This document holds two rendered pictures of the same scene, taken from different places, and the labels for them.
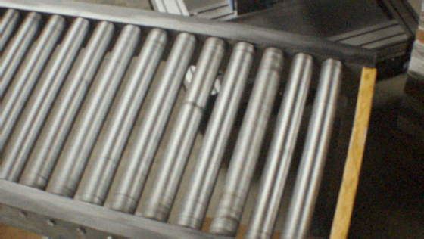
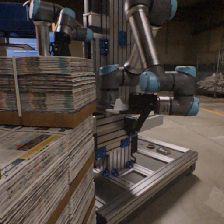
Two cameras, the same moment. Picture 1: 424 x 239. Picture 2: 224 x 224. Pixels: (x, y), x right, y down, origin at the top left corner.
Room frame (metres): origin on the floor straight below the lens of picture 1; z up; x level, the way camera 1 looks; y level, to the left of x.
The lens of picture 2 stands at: (1.04, -1.56, 1.02)
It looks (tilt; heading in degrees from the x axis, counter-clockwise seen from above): 13 degrees down; 60
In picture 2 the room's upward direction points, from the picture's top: straight up
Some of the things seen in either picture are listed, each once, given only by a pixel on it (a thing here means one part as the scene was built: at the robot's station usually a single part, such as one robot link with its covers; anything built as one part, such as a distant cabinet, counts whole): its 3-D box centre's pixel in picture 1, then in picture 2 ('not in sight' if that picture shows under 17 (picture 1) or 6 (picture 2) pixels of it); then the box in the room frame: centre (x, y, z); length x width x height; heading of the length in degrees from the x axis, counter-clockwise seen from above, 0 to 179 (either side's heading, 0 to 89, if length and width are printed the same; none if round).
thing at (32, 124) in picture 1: (45, 98); not in sight; (0.90, 0.37, 0.77); 0.47 x 0.05 x 0.05; 160
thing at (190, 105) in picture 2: not in sight; (183, 106); (1.68, -1.04, 0.88); 0.11 x 0.08 x 0.09; 140
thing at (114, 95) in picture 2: not in sight; (109, 96); (1.63, -0.54, 0.87); 0.15 x 0.15 x 0.10
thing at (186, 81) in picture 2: not in sight; (180, 81); (1.66, -1.04, 0.98); 0.11 x 0.08 x 0.11; 170
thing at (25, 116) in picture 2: not in sight; (42, 110); (1.20, -0.75, 0.86); 0.28 x 0.06 x 0.04; 50
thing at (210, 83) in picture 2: not in sight; (214, 74); (8.40, 3.04, 0.85); 1.21 x 0.83 x 1.71; 70
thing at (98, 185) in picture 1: (126, 115); not in sight; (0.84, 0.18, 0.77); 0.47 x 0.05 x 0.05; 160
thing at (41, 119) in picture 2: not in sight; (68, 111); (1.28, -0.82, 0.86); 0.29 x 0.16 x 0.04; 50
